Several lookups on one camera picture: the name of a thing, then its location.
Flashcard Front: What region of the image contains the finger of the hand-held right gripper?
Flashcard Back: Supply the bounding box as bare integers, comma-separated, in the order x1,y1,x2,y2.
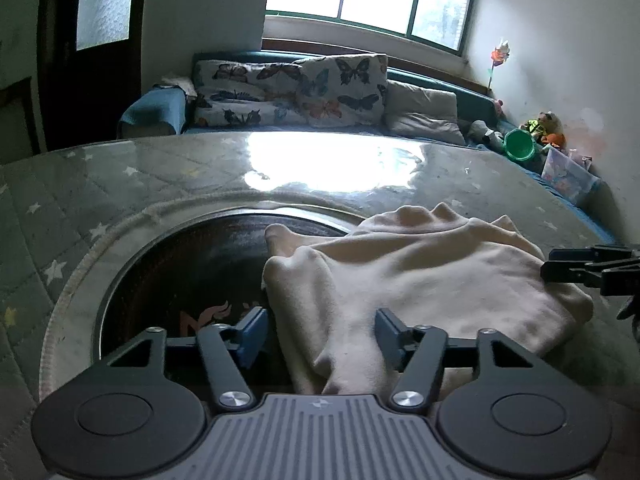
548,244,640,266
540,259,640,297

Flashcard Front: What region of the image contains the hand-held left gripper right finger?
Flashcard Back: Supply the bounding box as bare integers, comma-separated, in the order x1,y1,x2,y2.
374,308,548,413

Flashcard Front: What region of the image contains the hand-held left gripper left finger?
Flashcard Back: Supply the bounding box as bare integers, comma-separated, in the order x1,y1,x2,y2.
102,306,271,411

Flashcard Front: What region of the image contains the cream sweatshirt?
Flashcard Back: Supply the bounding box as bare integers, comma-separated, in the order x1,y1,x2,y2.
261,202,595,396

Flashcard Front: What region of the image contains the clear plastic storage box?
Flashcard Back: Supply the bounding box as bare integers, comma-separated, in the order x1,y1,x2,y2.
541,146,601,207

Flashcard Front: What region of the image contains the black round induction cooktop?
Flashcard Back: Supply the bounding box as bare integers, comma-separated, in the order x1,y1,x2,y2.
92,210,366,391

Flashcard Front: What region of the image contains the green plastic bucket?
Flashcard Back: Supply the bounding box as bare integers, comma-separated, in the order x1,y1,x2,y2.
502,128,538,163

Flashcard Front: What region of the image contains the plush toy with green vest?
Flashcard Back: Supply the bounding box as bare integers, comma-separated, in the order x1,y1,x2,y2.
520,111,561,142

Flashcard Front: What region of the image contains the grey white plush toy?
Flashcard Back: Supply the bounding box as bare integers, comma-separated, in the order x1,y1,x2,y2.
467,120,506,151

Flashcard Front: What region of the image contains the teal sofa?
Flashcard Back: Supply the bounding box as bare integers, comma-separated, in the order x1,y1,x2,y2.
117,51,623,243

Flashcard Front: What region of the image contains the beige cushion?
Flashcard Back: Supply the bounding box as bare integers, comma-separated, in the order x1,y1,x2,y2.
384,80,467,146

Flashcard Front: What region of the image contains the grey quilted star table cover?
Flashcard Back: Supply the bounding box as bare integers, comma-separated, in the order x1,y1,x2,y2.
0,127,631,480

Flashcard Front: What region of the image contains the colourful pinwheel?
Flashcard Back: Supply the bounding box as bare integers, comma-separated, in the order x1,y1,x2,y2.
486,39,512,92

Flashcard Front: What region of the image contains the long butterfly print cushion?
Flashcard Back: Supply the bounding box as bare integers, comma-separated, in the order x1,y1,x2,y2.
192,60,311,128

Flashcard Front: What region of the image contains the blue armrest towel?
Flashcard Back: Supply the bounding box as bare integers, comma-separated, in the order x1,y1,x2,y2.
118,87,187,137

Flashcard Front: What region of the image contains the square butterfly print cushion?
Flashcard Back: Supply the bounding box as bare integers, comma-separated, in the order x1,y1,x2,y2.
292,54,389,128

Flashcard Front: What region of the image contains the small pale patterned cloth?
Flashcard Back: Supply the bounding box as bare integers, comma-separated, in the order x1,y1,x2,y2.
161,76,198,98

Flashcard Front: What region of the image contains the dark wooden door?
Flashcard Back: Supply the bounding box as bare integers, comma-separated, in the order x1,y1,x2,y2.
37,0,151,153

